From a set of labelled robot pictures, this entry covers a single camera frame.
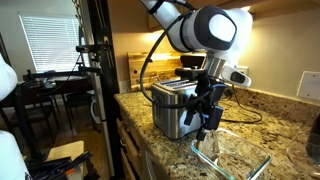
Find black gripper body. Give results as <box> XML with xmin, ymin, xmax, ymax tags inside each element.
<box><xmin>184</xmin><ymin>72</ymin><xmax>226</xmax><ymax>130</ymax></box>

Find bread slice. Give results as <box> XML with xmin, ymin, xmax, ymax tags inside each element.
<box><xmin>215</xmin><ymin>153</ymin><xmax>252</xmax><ymax>180</ymax></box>
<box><xmin>197</xmin><ymin>131</ymin><xmax>220</xmax><ymax>160</ymax></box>

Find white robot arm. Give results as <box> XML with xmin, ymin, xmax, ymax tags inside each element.
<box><xmin>140</xmin><ymin>0</ymin><xmax>253</xmax><ymax>140</ymax></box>

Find stainless steel toaster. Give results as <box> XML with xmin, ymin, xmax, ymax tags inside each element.
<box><xmin>151</xmin><ymin>80</ymin><xmax>201</xmax><ymax>140</ymax></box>

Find flat bread slice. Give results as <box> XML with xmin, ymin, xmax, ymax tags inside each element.
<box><xmin>215</xmin><ymin>153</ymin><xmax>252</xmax><ymax>180</ymax></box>

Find clear glass container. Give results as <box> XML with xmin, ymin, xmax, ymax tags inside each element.
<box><xmin>191</xmin><ymin>128</ymin><xmax>271</xmax><ymax>180</ymax></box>

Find wooden cutting board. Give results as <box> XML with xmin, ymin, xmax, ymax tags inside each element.
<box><xmin>127</xmin><ymin>52</ymin><xmax>182</xmax><ymax>91</ymax></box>

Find dark dining chair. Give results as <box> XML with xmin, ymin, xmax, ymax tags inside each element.
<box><xmin>55</xmin><ymin>78</ymin><xmax>93</xmax><ymax>128</ymax></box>

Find dark dining table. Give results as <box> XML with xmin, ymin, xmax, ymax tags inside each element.
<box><xmin>0</xmin><ymin>69</ymin><xmax>94</xmax><ymax>161</ymax></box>

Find window blinds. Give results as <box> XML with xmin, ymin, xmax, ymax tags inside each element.
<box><xmin>19</xmin><ymin>13</ymin><xmax>89</xmax><ymax>73</ymax></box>

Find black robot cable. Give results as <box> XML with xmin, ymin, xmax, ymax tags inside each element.
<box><xmin>139</xmin><ymin>0</ymin><xmax>228</xmax><ymax>110</ymax></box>

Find black power plug cord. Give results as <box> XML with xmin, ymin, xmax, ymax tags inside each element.
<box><xmin>219</xmin><ymin>85</ymin><xmax>264</xmax><ymax>124</ymax></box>

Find white wall outlet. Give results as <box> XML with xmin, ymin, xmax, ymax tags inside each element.
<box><xmin>237</xmin><ymin>66</ymin><xmax>249</xmax><ymax>75</ymax></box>

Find black camera stand pole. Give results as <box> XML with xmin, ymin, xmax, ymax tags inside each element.
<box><xmin>78</xmin><ymin>0</ymin><xmax>124</xmax><ymax>180</ymax></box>

